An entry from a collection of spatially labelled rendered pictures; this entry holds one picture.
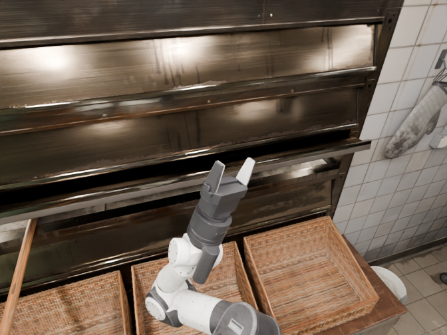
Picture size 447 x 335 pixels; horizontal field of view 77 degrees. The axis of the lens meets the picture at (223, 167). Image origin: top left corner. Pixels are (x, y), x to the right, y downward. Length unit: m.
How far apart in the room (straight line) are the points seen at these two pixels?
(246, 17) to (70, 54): 0.57
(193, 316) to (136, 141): 0.63
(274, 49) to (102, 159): 0.75
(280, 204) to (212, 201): 1.03
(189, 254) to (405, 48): 1.24
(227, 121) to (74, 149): 0.58
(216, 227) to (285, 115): 0.75
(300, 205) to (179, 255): 1.08
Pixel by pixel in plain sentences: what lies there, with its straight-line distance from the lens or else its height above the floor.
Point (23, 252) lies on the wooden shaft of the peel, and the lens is 1.32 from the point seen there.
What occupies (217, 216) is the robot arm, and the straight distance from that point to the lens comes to 0.61.
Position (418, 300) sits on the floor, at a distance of 2.80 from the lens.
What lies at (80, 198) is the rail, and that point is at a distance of 1.08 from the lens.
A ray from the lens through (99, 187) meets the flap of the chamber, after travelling 1.15.
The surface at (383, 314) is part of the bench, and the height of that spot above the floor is 0.58.
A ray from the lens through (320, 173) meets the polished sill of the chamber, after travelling 1.58.
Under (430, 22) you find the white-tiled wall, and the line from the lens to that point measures 1.57.
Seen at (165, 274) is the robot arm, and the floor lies 1.40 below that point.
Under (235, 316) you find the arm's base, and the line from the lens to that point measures 0.75.
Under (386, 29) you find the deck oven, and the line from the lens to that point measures 1.41.
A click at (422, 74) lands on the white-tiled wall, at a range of 1.67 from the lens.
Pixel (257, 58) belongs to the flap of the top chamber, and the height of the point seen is 1.80.
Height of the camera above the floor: 2.08
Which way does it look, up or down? 36 degrees down
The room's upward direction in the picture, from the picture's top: straight up
